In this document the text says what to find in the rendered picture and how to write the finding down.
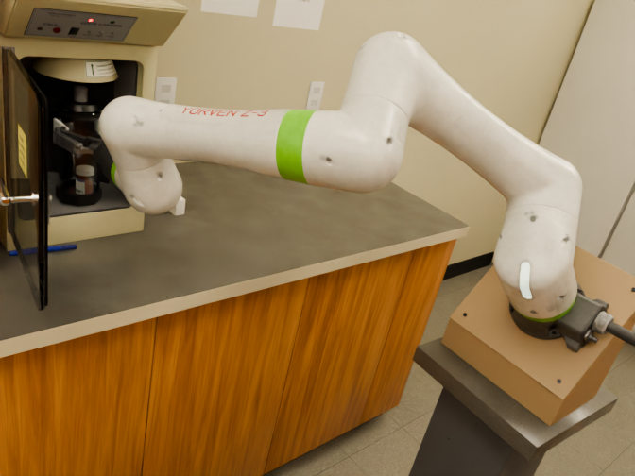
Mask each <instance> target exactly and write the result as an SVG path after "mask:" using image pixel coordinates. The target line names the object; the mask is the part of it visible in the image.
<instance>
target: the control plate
mask: <svg viewBox="0 0 635 476"><path fill-rule="evenodd" d="M91 18H92V19H94V20H93V21H92V22H88V19H91ZM137 19H138V17H129V16H119V15H110V14H100V13H90V12H80V11H71V10H60V9H51V8H34V9H33V11H32V14H31V17H30V19H29V22H28V24H27V27H26V31H25V34H24V35H30V36H45V37H59V38H73V39H87V40H101V41H115V42H123V41H124V39H125V38H126V37H127V35H128V34H129V31H130V30H131V28H132V27H133V25H134V24H135V22H136V20H137ZM110 21H115V23H114V24H110ZM37 27H42V28H43V30H38V29H37ZM56 27H58V28H60V30H61V32H60V33H55V32H53V28H56ZM71 27H79V31H78V33H77V35H68V33H69V31H70V29H71ZM87 30H91V31H92V32H91V34H88V33H87ZM99 31H103V32H104V33H103V35H100V34H99ZM112 32H114V33H115V34H114V36H113V35H112V34H111V33H112Z"/></svg>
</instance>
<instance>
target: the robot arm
mask: <svg viewBox="0 0 635 476"><path fill-rule="evenodd" d="M408 127H411V128H413V129H415V130H416V131H418V132H419V133H421V134H422V135H424V136H426V137H427V138H429V139H430V140H432V141H433V142H435V143H437V144H438V145H440V146H441V147H443V148H444V149H446V150H447V151H449V152H450V153H452V154H453V155H454V156H456V157H457V158H458V159H460V160H461V161H463V162H464V163H465V164H467V165H468V166H469V167H470V168H471V169H472V170H473V171H475V172H476V173H477V174H478V175H480V176H481V177H482V178H483V179H484V180H486V181H487V182H488V183H489V184H490V185H491V186H492V187H494V188H495V189H496V190H497V191H498V192H499V193H500V194H501V195H502V196H503V197H504V198H505V199H506V203H507V205H506V215H505V220H504V225H503V228H502V231H501V233H500V236H499V239H498V241H497V244H496V248H495V250H494V255H493V264H494V268H495V271H496V273H497V276H498V278H499V280H500V282H501V284H502V286H503V288H504V290H505V292H506V295H507V297H508V299H509V311H510V314H511V317H512V318H513V320H514V322H515V323H516V325H517V326H518V327H519V328H520V329H521V330H522V331H523V332H525V333H526V334H528V335H530V336H532V337H535V338H539V339H545V340H552V339H558V338H561V337H564V339H565V342H566V345H567V348H569V349H571V350H573V351H575V352H578V351H579V350H580V348H581V347H582V348H583V347H584V346H585V345H586V344H589V342H590V341H593V342H594V343H595V344H596V343H597V342H598V340H599V339H597V338H596V337H594V335H593V333H594V332H597V333H599V334H603V335H604V334H606V333H607V332H608V333H610V334H612V335H614V336H616V337H618V338H620V339H621V340H623V341H625V342H627V343H629V344H630V345H632V346H633V347H635V333H634V332H632V331H629V330H627V329H626V328H624V327H622V326H620V325H618V324H616V323H614V322H613V321H614V317H613V316H612V315H611V314H607V309H608V308H609V304H608V303H607V302H605V301H603V300H601V299H599V298H598V299H590V298H588V297H585V294H584V291H583V289H582V288H581V286H580V285H579V283H578V282H577V281H576V278H575V271H574V267H573V263H574V255H575V241H576V235H577V227H578V219H579V212H580V205H581V197H582V180H581V177H580V176H579V174H578V172H577V170H576V169H575V168H574V167H573V166H572V165H571V164H570V163H569V162H567V161H565V160H564V159H562V158H561V157H559V156H557V155H555V154H553V153H551V152H550V151H548V150H546V149H544V148H542V147H541V146H539V145H537V144H535V143H534V142H532V141H530V140H529V139H527V138H526V137H524V136H523V135H522V134H521V133H519V132H518V131H516V130H515V129H513V128H512V127H510V126H509V125H507V124H506V123H505V122H503V121H502V120H501V119H499V118H498V117H497V116H495V115H494V114H493V113H492V112H490V111H489V110H488V109H486V108H485V107H484V106H483V105H482V104H480V103H479V102H478V101H477V100H476V99H474V98H473V97H472V96H471V95H470V94H469V93H467V92H466V91H465V90H464V89H463V88H462V87H461V86H460V85H459V84H458V83H457V82H456V81H455V80H453V79H452V78H451V77H450V76H449V75H448V74H447V73H446V72H445V71H444V70H443V69H442V68H441V67H440V66H439V65H438V64H437V63H436V62H435V60H434V59H433V58H432V57H431V56H430V55H429V54H428V53H427V52H426V50H425V49H424V48H423V47H422V46H421V45H420V44H419V43H418V42H417V41H416V40H415V39H414V38H412V37H411V36H409V35H407V34H404V33H402V32H398V31H387V32H382V33H379V34H376V35H374V36H373V37H371V38H369V39H368V40H367V41H366V42H364V44H363V45H362V46H361V47H360V49H359V50H358V52H357V54H356V56H355V58H354V61H353V65H352V72H351V76H350V80H349V83H348V87H347V90H346V93H345V96H344V99H343V102H342V105H341V107H340V110H290V109H277V110H222V109H209V108H199V107H190V106H183V105H176V104H172V105H170V104H166V103H162V102H157V101H152V100H148V99H144V98H141V97H136V96H121V97H118V98H116V99H114V100H113V101H111V102H110V103H109V104H108V105H107V106H106V107H105V108H104V110H103V111H102V112H101V115H100V118H99V132H100V136H101V138H102V139H96V138H94V137H92V136H90V137H85V136H82V135H79V134H76V133H74V132H71V131H69V128H68V127H67V126H66V125H64V124H63V123H62V122H61V121H60V120H58V119H57V118H53V130H54V131H53V143H54V144H56V145H59V146H61V147H62V148H64V149H66V150H68V151H70V152H72V153H73V154H74V155H75V156H76V157H78V158H80V157H81V155H82V154H89V155H90V156H93V157H95V159H96V161H97V163H98V164H99V165H100V168H101V171H102V173H103V174H104V176H105V177H107V178H108V179H109V180H110V181H111V182H112V183H113V184H114V185H116V186H117V187H118V188H119V189H120V190H121V191H122V192H123V193H124V195H125V197H126V199H127V201H128V203H129V204H130V205H131V206H132V207H133V208H134V209H135V210H137V211H138V212H140V213H145V214H150V215H157V214H162V213H166V212H168V211H170V210H171V209H173V208H174V207H175V206H176V205H177V203H178V202H179V200H180V197H181V193H182V181H181V177H180V173H179V171H178V169H177V167H176V165H175V164H174V162H173V160H180V161H189V162H204V163H210V164H217V165H223V166H228V167H233V168H238V169H243V170H248V171H251V172H255V173H259V174H263V175H267V176H271V177H274V178H278V179H286V180H290V181H295V182H299V183H304V184H309V185H314V186H318V187H324V188H329V189H335V190H340V191H347V192H353V193H360V194H364V193H372V192H375V191H378V190H380V189H382V188H384V187H385V186H387V185H388V184H389V183H390V182H391V181H392V180H393V179H394V178H395V177H396V175H397V174H398V172H399V170H400V168H401V165H402V162H403V153H404V147H405V140H406V134H407V129H408Z"/></svg>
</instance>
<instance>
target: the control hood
mask: <svg viewBox="0 0 635 476"><path fill-rule="evenodd" d="M34 8H42V9H60V10H71V11H80V12H90V13H100V14H110V15H119V16H129V17H138V19H137V20H136V22H135V24H134V25H133V27H132V28H131V30H130V31H129V34H128V35H127V37H126V38H125V39H124V41H123V42H115V41H101V40H87V39H73V38H59V37H45V36H30V35H24V34H25V31H26V27H27V24H28V22H29V19H30V17H31V14H32V11H33V9H34ZM187 12H188V8H187V7H186V6H183V5H181V4H179V3H176V2H174V1H172V0H0V32H1V33H2V34H3V35H4V36H9V37H24V38H38V39H53V40H67V41H82V42H97V43H125V44H140V45H155V46H163V45H164V44H165V43H166V41H167V40H168V39H169V37H170V36H171V34H172V33H173V32H174V30H175V29H176V28H177V26H178V25H179V23H180V22H181V20H182V19H183V18H184V16H185V15H186V14H187Z"/></svg>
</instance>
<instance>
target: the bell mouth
mask: <svg viewBox="0 0 635 476"><path fill-rule="evenodd" d="M32 68H33V69H34V70H35V71H37V72H38V73H40V74H42V75H45V76H48V77H53V78H57V79H61V80H67V81H74V82H83V83H104V82H110V81H114V80H116V79H117V78H118V75H117V72H116V70H115V67H114V65H113V62H112V60H111V59H74V58H53V57H37V58H36V59H35V61H34V63H33V65H32Z"/></svg>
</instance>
